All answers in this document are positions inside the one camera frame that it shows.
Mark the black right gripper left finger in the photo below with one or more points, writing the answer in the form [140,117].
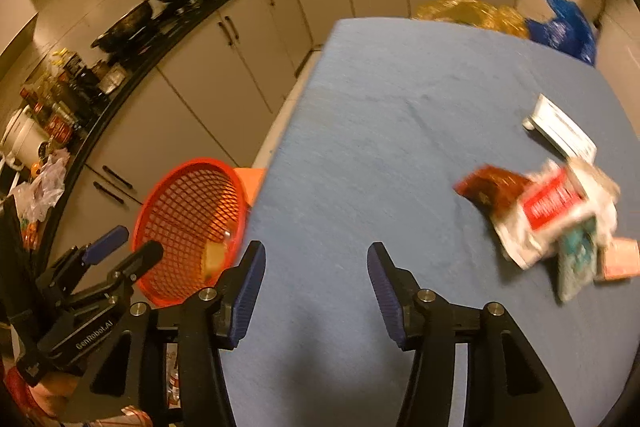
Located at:
[162,366]

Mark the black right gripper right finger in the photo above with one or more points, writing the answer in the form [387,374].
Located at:
[506,382]

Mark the pink orange medicine box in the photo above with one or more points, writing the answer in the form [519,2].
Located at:
[619,261]

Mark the dark red foil wrapper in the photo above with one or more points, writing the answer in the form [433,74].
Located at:
[492,190]

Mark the gold square tin container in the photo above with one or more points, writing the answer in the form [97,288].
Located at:
[216,257]

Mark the teal cartoon tissue pack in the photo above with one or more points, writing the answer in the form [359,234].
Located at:
[578,255]

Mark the orange plastic mesh basket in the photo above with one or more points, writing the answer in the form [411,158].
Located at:
[199,200]

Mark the red white paper food bag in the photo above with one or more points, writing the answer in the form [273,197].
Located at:
[559,198]

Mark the white medicine box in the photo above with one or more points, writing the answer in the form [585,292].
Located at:
[560,131]

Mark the blue table cloth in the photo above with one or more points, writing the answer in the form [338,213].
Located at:
[393,115]

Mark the black frying pan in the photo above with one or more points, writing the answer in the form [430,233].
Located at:
[125,28]

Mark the blue plastic bag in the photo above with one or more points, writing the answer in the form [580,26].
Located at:
[568,31]

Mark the yellow plastic bag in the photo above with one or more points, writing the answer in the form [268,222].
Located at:
[475,13]

